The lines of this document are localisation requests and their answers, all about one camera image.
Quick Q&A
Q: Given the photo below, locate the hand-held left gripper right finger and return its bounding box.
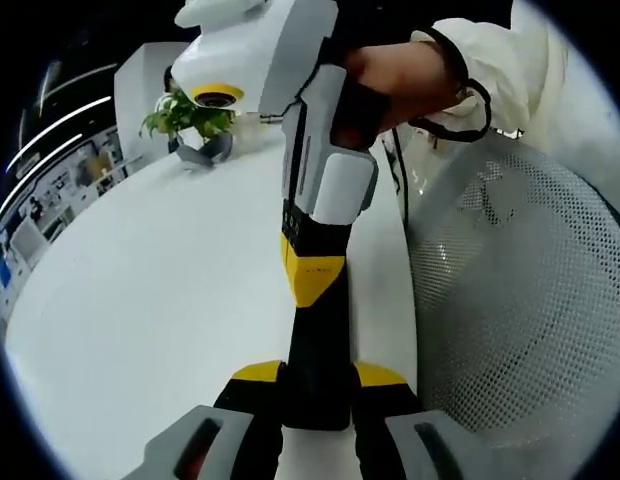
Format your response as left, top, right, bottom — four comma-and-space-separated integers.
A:
349, 359, 491, 480

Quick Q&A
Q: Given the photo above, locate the person's right hand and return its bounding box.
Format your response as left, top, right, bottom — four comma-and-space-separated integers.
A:
344, 39, 466, 135

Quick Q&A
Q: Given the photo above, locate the green potted plant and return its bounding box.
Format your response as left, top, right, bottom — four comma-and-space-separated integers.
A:
139, 88, 237, 142

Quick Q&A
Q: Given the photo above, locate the white mesh chair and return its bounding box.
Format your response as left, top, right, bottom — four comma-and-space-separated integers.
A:
403, 143, 620, 454

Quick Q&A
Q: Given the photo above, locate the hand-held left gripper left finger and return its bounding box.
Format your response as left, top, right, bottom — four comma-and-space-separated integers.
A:
123, 358, 287, 480

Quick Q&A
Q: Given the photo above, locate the ceiling light strip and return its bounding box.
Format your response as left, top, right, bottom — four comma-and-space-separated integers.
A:
39, 95, 113, 132
4, 132, 85, 172

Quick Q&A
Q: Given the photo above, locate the black cable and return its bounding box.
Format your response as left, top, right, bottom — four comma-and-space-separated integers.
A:
388, 124, 410, 219

